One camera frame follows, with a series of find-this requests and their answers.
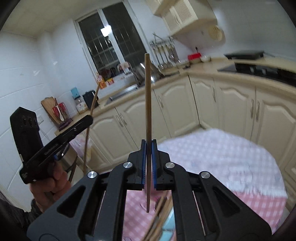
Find wooden chopstick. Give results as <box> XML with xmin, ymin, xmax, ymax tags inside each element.
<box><xmin>82</xmin><ymin>82</ymin><xmax>101</xmax><ymax>175</ymax></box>
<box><xmin>144</xmin><ymin>53</ymin><xmax>152</xmax><ymax>213</ymax></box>

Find dark kitchen window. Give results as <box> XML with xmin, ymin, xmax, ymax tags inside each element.
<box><xmin>77</xmin><ymin>1</ymin><xmax>146</xmax><ymax>80</ymax></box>

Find cream lower kitchen cabinets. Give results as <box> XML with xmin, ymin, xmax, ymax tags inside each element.
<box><xmin>88</xmin><ymin>74</ymin><xmax>295</xmax><ymax>209</ymax></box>

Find person's left hand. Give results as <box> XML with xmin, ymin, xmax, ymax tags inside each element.
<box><xmin>30</xmin><ymin>162</ymin><xmax>71</xmax><ymax>213</ymax></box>

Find jar with blue lid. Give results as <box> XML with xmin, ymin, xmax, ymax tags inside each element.
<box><xmin>71</xmin><ymin>87</ymin><xmax>88</xmax><ymax>114</ymax></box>

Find chopstick pile on table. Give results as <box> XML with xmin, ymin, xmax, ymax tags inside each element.
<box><xmin>142</xmin><ymin>195</ymin><xmax>173</xmax><ymax>241</ymax></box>

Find wooden cutting board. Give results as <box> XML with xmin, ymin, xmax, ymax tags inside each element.
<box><xmin>41</xmin><ymin>96</ymin><xmax>62</xmax><ymax>126</ymax></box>

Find pink checkered tablecloth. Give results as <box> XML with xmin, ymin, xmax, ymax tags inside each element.
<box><xmin>121</xmin><ymin>128</ymin><xmax>290</xmax><ymax>241</ymax></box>

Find steel pot on counter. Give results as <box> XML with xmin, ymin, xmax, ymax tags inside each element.
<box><xmin>132</xmin><ymin>63</ymin><xmax>165</xmax><ymax>87</ymax></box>

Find hanging utensil rack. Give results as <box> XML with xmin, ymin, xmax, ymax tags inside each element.
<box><xmin>149</xmin><ymin>33</ymin><xmax>181</xmax><ymax>70</ymax></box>

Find red container on counter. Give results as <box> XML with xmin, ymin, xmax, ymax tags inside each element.
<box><xmin>188</xmin><ymin>52</ymin><xmax>201</xmax><ymax>61</ymax></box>

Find black gas stove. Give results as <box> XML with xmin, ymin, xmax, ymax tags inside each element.
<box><xmin>218</xmin><ymin>50</ymin><xmax>295</xmax><ymax>87</ymax></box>

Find cream upper wall cabinet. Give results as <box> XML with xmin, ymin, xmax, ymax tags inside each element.
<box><xmin>146</xmin><ymin>0</ymin><xmax>217</xmax><ymax>36</ymax></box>

